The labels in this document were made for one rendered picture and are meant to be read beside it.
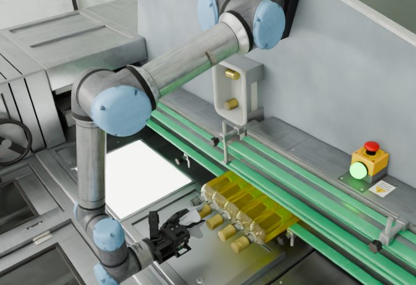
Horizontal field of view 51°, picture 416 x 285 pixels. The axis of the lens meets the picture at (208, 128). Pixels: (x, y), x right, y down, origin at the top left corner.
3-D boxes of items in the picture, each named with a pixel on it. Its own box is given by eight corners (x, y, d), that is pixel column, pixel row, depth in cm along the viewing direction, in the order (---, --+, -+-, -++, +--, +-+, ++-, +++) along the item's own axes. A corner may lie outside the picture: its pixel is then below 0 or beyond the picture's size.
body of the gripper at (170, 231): (193, 248, 130) (159, 270, 124) (177, 232, 136) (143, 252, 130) (191, 230, 126) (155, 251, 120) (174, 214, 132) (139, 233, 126)
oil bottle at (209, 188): (246, 172, 158) (199, 199, 147) (246, 160, 155) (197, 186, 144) (257, 179, 154) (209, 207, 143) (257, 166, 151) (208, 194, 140)
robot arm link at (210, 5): (226, -21, 127) (187, -10, 121) (257, -13, 117) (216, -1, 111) (229, 20, 133) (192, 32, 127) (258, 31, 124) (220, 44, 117)
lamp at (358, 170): (353, 171, 123) (346, 175, 122) (355, 158, 121) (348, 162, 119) (367, 178, 120) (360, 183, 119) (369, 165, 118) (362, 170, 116)
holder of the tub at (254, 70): (233, 115, 174) (218, 122, 171) (230, 50, 160) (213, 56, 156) (264, 132, 163) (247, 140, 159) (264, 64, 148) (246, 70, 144)
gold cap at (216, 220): (216, 220, 137) (205, 227, 134) (216, 211, 135) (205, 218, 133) (224, 226, 134) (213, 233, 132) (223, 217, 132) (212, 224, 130)
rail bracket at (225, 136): (239, 152, 156) (211, 167, 150) (237, 111, 147) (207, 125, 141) (244, 156, 154) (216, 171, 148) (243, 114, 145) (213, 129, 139)
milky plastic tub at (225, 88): (231, 104, 172) (214, 112, 167) (229, 50, 160) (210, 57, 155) (263, 121, 160) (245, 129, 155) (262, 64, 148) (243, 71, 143)
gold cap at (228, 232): (235, 236, 131) (224, 244, 129) (228, 228, 133) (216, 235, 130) (237, 230, 128) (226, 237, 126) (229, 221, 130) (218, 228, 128)
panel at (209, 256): (141, 142, 201) (71, 173, 185) (140, 136, 200) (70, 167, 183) (286, 258, 139) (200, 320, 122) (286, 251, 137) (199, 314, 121)
